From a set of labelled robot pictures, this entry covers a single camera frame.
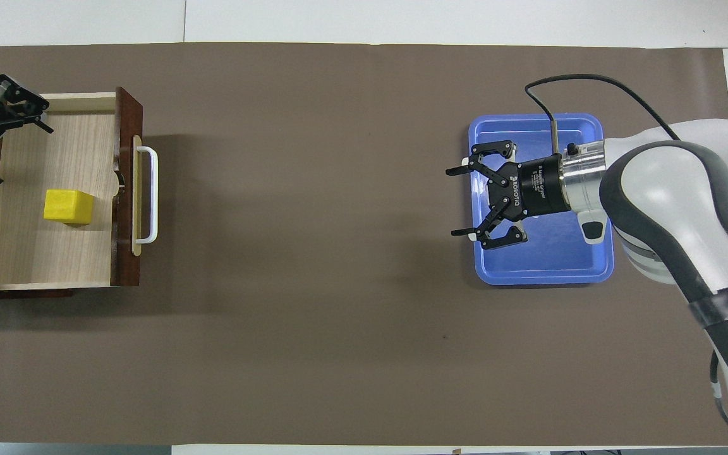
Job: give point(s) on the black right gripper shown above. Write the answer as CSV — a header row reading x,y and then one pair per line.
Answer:
x,y
538,186

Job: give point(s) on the yellow cube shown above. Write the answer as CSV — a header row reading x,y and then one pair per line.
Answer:
x,y
68,205

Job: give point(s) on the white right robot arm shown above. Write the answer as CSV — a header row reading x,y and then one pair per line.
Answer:
x,y
673,208

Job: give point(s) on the blue plastic tray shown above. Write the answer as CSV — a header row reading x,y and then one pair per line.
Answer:
x,y
547,262

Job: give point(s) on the brown table mat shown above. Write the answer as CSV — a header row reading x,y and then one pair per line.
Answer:
x,y
313,253

